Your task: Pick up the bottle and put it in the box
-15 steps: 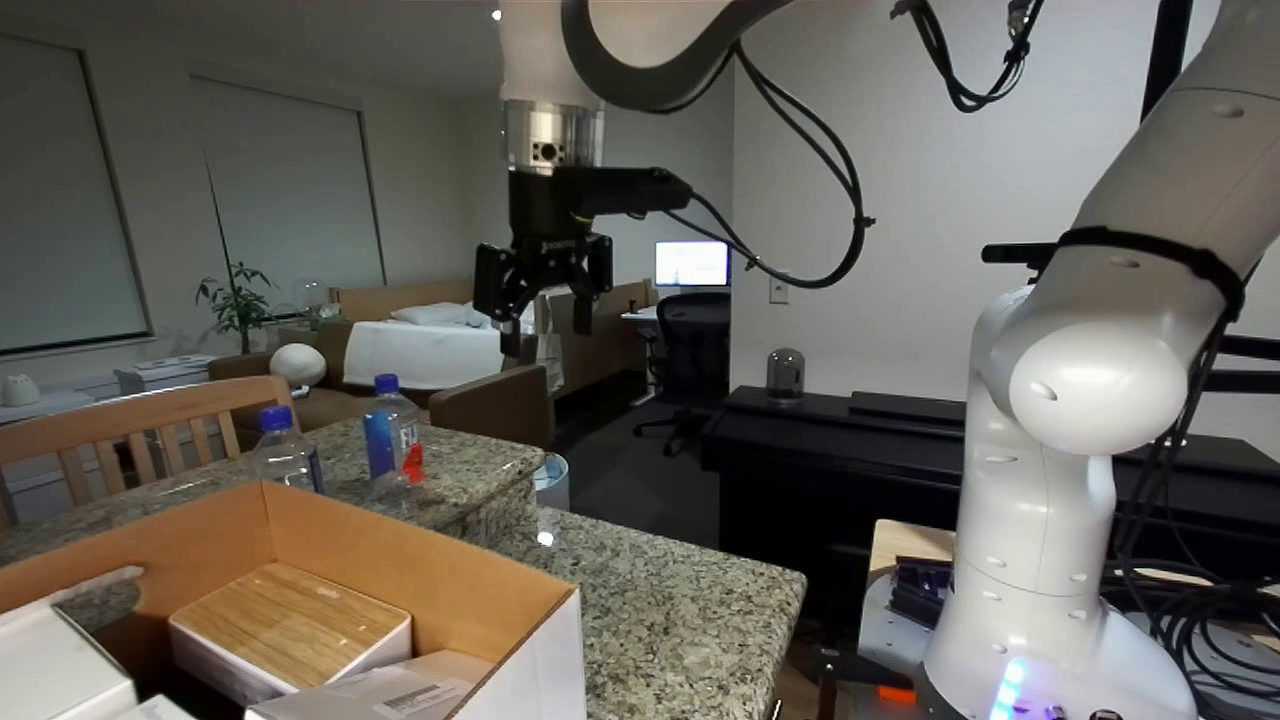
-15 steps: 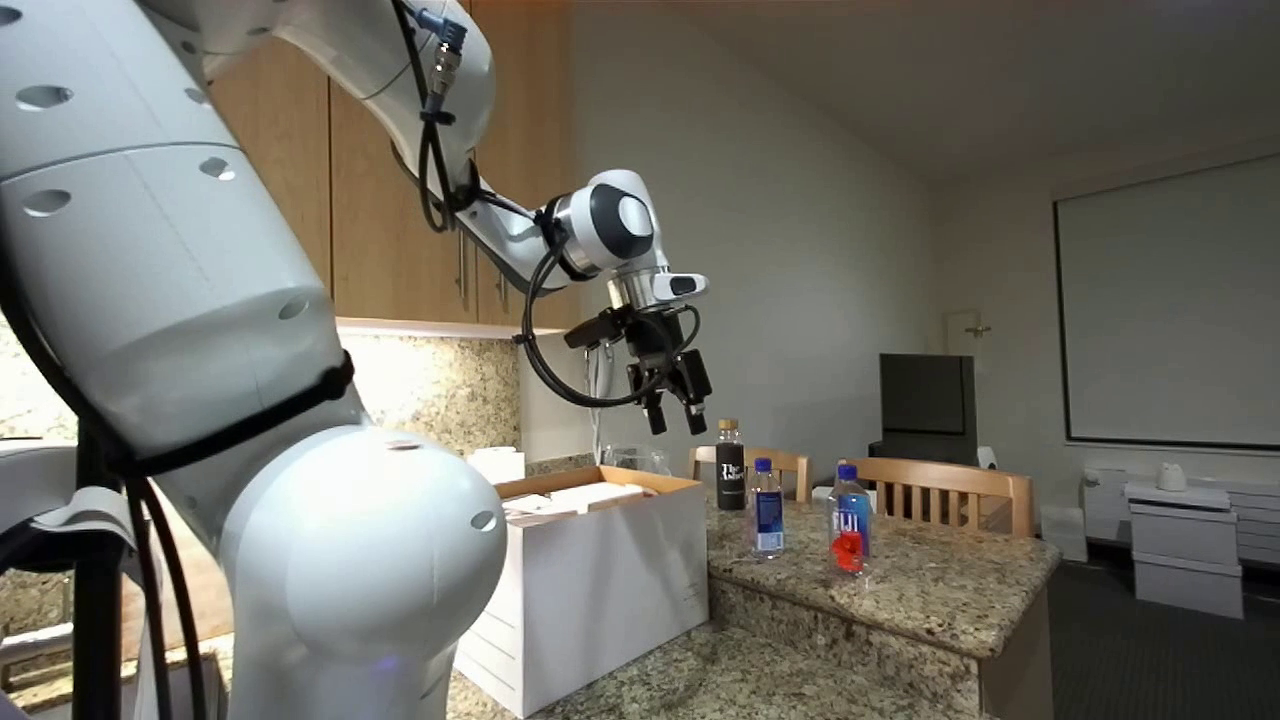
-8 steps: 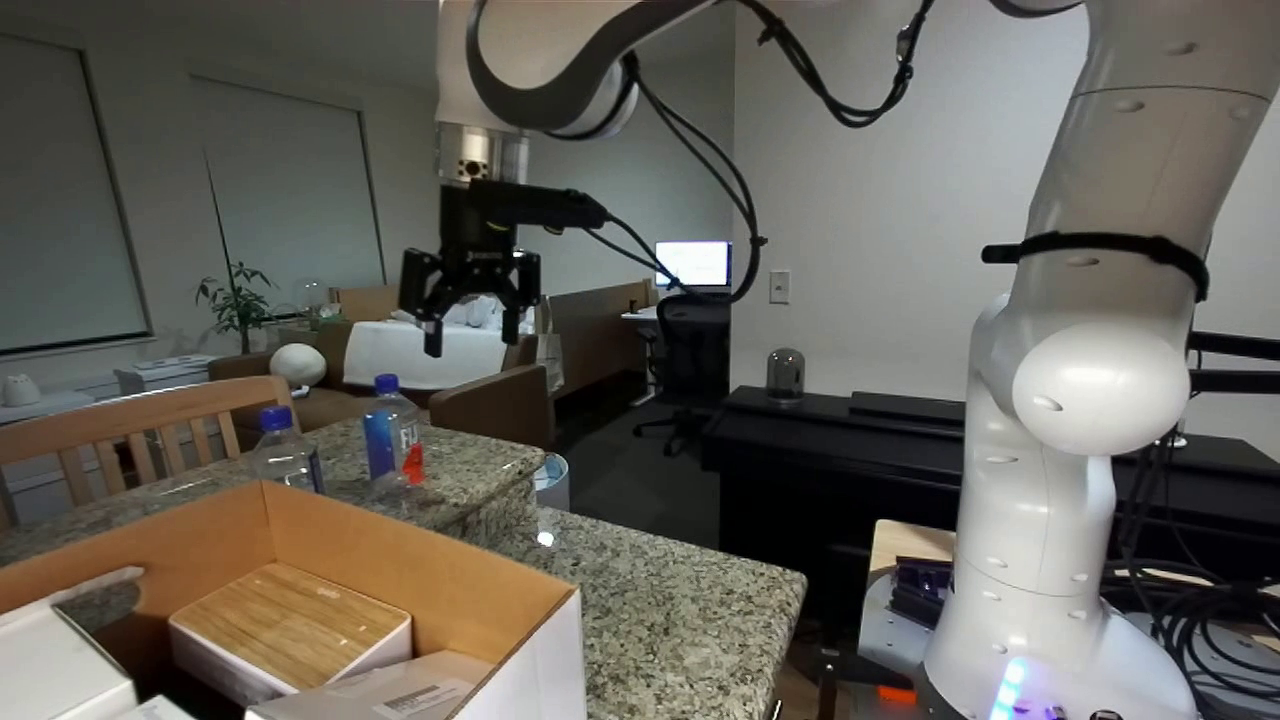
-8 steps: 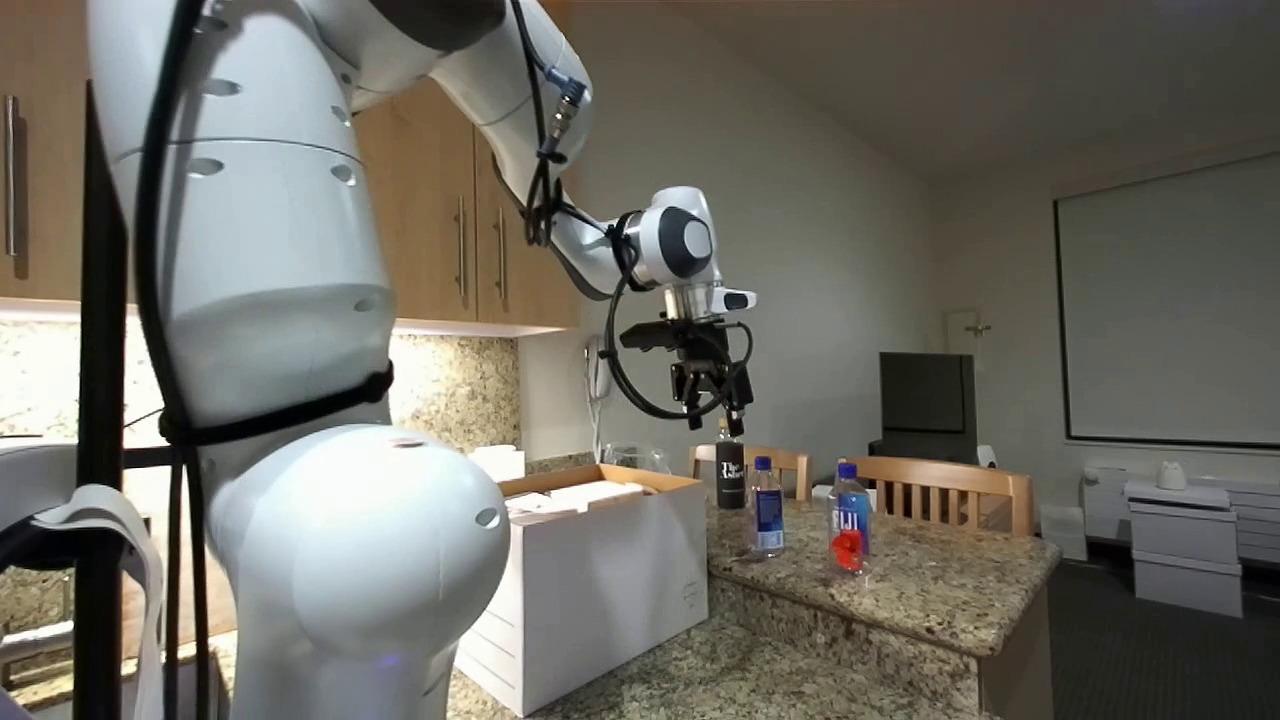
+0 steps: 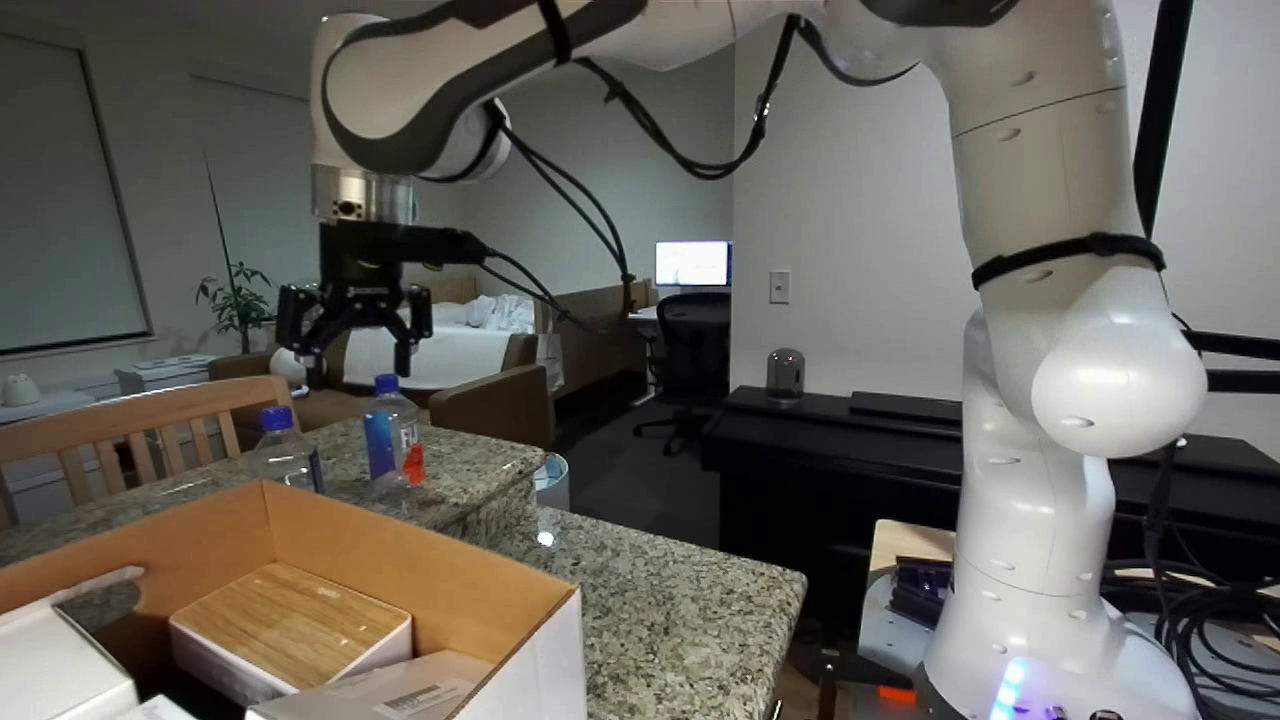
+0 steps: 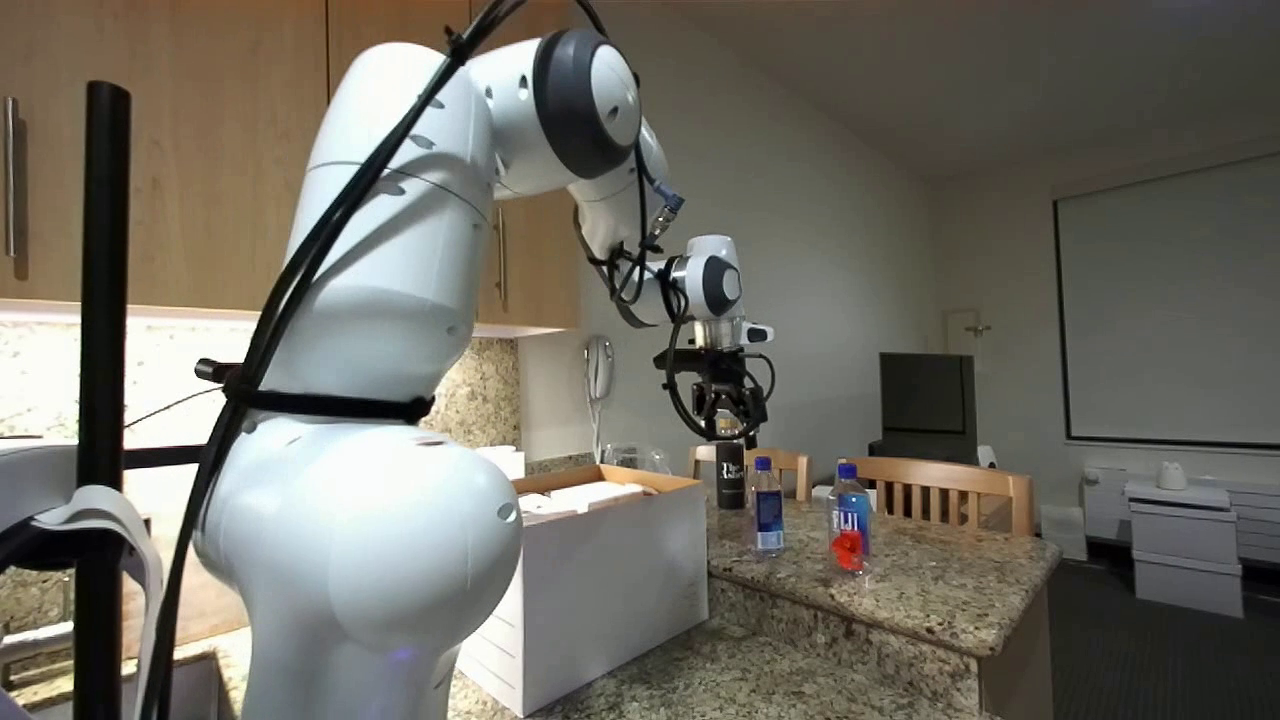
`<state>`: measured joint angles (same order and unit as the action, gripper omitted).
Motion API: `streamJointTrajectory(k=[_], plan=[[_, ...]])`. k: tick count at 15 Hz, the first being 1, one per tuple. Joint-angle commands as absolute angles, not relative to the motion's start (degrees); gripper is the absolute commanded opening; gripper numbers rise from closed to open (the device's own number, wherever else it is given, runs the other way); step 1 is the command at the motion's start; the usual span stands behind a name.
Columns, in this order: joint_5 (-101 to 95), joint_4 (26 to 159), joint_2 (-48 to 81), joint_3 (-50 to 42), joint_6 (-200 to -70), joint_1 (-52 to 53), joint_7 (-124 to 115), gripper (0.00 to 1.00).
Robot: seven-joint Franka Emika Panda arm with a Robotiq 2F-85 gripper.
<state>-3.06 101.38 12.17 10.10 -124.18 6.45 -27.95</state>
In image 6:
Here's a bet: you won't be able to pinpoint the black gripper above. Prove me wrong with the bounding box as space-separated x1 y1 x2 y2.
683 346 766 448

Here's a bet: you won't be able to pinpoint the dark bottle black label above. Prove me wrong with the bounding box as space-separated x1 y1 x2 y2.
713 434 750 511

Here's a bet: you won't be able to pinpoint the clear bottle red blue label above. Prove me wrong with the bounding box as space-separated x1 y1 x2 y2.
830 458 876 581

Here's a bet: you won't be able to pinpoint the plain white flat box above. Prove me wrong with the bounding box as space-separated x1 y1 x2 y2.
508 475 654 523

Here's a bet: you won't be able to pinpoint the white cardboard box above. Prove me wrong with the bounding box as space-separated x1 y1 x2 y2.
453 442 713 720

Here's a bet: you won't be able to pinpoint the small white floor box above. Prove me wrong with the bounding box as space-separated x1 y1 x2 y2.
1035 498 1091 564

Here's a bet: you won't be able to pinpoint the narrow wooden chair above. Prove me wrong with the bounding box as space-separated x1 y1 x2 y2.
683 442 818 509

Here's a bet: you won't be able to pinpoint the black monitor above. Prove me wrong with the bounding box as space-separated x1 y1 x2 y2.
869 346 986 468

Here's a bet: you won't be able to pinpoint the wide wooden chair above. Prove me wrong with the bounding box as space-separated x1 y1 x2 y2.
852 453 1041 540

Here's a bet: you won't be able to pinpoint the white projection screen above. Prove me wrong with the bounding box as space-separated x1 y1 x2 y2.
1051 153 1280 453

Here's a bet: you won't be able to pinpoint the white drawer unit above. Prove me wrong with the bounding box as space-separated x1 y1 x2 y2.
1126 481 1253 624

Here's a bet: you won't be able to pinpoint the black horizontal clamp bar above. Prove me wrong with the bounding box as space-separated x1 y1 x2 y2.
193 355 274 392

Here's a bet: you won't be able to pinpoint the white low sideboard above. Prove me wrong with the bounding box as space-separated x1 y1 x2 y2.
1075 457 1280 571

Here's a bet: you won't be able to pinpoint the black stand pole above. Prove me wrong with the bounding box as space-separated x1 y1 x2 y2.
73 76 135 720

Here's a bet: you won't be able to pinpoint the white wall phone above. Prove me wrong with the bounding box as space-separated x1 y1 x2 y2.
581 331 621 406

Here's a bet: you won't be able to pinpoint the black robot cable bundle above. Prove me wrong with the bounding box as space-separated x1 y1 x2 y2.
135 0 786 720

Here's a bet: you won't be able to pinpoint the wooden wall cabinets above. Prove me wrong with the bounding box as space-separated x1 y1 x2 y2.
0 0 584 338

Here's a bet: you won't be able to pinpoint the white fabric strap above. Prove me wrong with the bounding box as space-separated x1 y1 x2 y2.
0 481 169 720

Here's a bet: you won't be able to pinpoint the long metal cabinet handle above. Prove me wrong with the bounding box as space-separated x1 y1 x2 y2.
0 93 34 289

